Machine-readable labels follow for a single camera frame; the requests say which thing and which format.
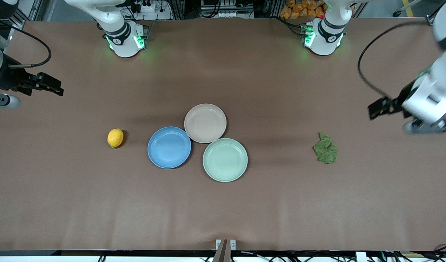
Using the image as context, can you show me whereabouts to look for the green lettuce leaf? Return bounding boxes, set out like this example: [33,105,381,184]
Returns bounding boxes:
[313,132,338,164]

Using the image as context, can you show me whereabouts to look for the yellow lemon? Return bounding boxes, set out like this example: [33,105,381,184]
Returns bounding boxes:
[107,128,124,149]

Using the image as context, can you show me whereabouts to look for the white power strip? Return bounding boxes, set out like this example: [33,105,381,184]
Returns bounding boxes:
[130,0,162,13]

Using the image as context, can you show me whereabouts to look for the bag of orange fruits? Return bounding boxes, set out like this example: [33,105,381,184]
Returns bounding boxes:
[280,0,326,19]

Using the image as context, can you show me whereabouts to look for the blue plate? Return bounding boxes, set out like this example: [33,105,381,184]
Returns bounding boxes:
[147,126,192,169]

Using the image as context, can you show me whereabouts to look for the beige plate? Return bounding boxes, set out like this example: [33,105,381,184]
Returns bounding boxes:
[183,103,227,144]

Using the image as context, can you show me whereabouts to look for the light green plate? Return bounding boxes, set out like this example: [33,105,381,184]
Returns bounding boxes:
[202,138,248,183]

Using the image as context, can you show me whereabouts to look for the white electronics box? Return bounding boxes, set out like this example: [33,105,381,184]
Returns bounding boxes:
[200,0,254,19]

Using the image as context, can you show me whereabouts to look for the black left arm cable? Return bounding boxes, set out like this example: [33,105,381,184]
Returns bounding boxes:
[357,21,433,99]

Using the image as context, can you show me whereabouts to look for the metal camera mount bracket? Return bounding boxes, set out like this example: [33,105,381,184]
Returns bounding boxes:
[213,239,237,262]

